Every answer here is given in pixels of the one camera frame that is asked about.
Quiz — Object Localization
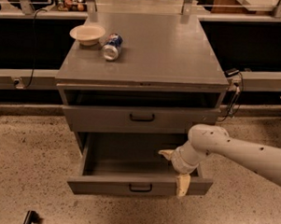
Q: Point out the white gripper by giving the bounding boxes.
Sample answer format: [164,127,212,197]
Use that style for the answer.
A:
[159,141,212,197]

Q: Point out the grey drawer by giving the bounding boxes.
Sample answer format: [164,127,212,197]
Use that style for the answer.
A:
[63,105,220,133]
[66,129,216,201]

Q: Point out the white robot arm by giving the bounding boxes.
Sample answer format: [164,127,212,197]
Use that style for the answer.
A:
[159,124,281,197]

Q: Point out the grey top drawer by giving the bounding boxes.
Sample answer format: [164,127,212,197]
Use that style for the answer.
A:
[63,105,220,133]

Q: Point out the grey drawer cabinet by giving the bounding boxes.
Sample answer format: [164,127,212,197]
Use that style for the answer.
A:
[56,13,228,147]

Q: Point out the black power adapter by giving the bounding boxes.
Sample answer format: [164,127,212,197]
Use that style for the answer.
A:
[224,68,240,77]

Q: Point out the blue soda can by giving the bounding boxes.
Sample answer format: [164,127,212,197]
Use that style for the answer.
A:
[102,34,123,62]

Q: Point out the black object on floor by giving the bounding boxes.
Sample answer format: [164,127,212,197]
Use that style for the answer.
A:
[22,210,41,224]

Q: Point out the white bowl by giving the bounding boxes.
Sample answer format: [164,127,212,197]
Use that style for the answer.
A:
[69,25,105,47]

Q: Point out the colourful items on shelf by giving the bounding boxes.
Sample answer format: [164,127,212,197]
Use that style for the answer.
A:
[56,0,87,12]

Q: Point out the black cables right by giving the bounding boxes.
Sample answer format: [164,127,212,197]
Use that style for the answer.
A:
[217,70,245,124]

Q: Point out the black cable left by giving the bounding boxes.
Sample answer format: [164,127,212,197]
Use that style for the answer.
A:
[12,7,49,90]

